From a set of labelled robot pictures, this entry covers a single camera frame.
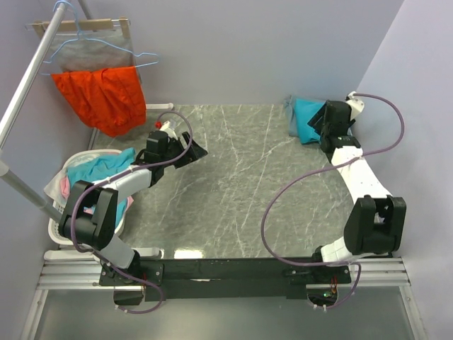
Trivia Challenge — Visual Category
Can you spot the white front table bracket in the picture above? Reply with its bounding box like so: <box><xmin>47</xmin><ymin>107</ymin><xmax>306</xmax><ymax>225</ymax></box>
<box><xmin>44</xmin><ymin>246</ymin><xmax>162</xmax><ymax>262</ymax></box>

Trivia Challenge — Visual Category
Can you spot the folded grey-blue t-shirt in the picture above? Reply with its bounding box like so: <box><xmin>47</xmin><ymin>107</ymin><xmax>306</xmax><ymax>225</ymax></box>
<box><xmin>282</xmin><ymin>93</ymin><xmax>355</xmax><ymax>138</ymax></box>

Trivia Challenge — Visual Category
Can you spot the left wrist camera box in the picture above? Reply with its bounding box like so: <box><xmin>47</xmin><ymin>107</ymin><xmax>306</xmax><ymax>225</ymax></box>
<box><xmin>146</xmin><ymin>120</ymin><xmax>178</xmax><ymax>154</ymax></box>

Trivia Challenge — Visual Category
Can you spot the wooden hanger bar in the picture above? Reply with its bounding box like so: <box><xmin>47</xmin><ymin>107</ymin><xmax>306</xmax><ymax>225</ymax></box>
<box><xmin>25</xmin><ymin>16</ymin><xmax>131</xmax><ymax>39</ymax></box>

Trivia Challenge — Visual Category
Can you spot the white table edge bracket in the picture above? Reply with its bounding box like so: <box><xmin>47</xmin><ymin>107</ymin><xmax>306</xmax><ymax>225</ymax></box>
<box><xmin>146</xmin><ymin>103</ymin><xmax>174</xmax><ymax>111</ymax></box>

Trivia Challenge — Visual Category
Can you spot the orange hanging shirt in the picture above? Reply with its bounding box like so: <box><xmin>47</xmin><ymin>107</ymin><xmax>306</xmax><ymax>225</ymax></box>
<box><xmin>51</xmin><ymin>67</ymin><xmax>147</xmax><ymax>137</ymax></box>

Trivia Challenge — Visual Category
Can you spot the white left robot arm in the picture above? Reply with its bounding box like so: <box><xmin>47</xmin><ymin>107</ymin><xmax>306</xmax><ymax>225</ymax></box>
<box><xmin>58</xmin><ymin>130</ymin><xmax>208</xmax><ymax>285</ymax></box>

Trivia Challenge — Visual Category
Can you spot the turquoise t-shirt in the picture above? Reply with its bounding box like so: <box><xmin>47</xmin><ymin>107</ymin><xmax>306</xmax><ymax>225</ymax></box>
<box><xmin>293</xmin><ymin>97</ymin><xmax>325</xmax><ymax>145</ymax></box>

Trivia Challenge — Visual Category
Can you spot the silver clothes rack pole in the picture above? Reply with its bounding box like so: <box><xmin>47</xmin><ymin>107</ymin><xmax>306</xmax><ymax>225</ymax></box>
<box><xmin>0</xmin><ymin>0</ymin><xmax>71</xmax><ymax>227</ymax></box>

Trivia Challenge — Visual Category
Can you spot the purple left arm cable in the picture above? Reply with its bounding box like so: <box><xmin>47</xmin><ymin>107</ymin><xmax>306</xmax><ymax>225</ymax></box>
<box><xmin>70</xmin><ymin>110</ymin><xmax>194</xmax><ymax>315</ymax></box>

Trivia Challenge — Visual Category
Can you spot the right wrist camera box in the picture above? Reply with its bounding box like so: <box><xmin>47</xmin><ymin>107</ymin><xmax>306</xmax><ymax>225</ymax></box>
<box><xmin>345</xmin><ymin>91</ymin><xmax>365</xmax><ymax>120</ymax></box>

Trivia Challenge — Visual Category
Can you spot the white laundry basket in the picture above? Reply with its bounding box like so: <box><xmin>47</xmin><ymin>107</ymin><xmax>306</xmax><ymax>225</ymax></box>
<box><xmin>44</xmin><ymin>149</ymin><xmax>121</xmax><ymax>247</ymax></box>

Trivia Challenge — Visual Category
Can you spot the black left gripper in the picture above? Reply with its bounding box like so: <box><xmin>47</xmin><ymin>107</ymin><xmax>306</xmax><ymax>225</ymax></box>
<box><xmin>161</xmin><ymin>132</ymin><xmax>207</xmax><ymax>169</ymax></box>

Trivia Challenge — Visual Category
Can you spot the light blue wire hanger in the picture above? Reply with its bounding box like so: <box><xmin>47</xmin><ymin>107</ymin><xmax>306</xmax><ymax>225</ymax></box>
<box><xmin>42</xmin><ymin>1</ymin><xmax>160</xmax><ymax>72</ymax></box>

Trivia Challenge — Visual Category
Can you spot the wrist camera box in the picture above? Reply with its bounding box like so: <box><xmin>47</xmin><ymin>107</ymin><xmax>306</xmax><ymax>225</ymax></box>
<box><xmin>146</xmin><ymin>120</ymin><xmax>178</xmax><ymax>154</ymax></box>
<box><xmin>345</xmin><ymin>91</ymin><xmax>365</xmax><ymax>120</ymax></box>

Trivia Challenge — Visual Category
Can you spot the grey hanging cloth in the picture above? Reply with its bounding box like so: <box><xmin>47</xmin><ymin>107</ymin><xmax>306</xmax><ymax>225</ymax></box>
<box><xmin>48</xmin><ymin>30</ymin><xmax>136</xmax><ymax>72</ymax></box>

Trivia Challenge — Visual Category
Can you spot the pile of laundry clothes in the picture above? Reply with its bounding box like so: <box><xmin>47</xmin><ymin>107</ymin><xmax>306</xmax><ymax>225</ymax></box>
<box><xmin>44</xmin><ymin>147</ymin><xmax>137</xmax><ymax>222</ymax></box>

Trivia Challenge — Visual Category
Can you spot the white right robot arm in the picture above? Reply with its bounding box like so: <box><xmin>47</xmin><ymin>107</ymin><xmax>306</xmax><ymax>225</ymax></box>
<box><xmin>309</xmin><ymin>98</ymin><xmax>407</xmax><ymax>283</ymax></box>

